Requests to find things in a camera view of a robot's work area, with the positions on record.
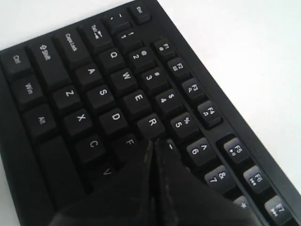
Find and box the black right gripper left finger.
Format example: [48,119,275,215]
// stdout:
[50,140,154,226]

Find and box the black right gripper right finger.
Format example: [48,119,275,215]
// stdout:
[154,139,261,226]

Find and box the black acer keyboard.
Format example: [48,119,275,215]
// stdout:
[0,0,301,226]

